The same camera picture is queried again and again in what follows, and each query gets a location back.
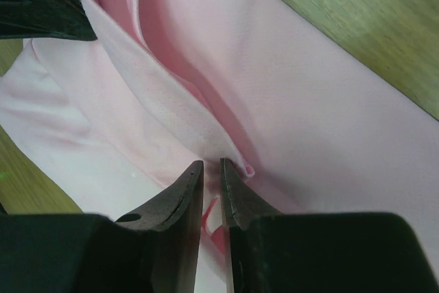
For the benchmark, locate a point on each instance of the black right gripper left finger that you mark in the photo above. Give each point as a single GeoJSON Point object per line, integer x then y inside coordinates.
{"type": "Point", "coordinates": [153, 248]}

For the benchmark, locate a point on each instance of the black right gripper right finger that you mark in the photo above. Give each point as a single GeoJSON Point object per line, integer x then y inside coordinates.
{"type": "Point", "coordinates": [269, 251]}

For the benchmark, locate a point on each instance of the light pink t shirt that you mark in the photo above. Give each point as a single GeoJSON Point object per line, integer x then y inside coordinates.
{"type": "Point", "coordinates": [168, 82]}

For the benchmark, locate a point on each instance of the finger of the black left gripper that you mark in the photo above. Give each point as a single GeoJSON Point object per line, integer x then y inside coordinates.
{"type": "Point", "coordinates": [62, 19]}

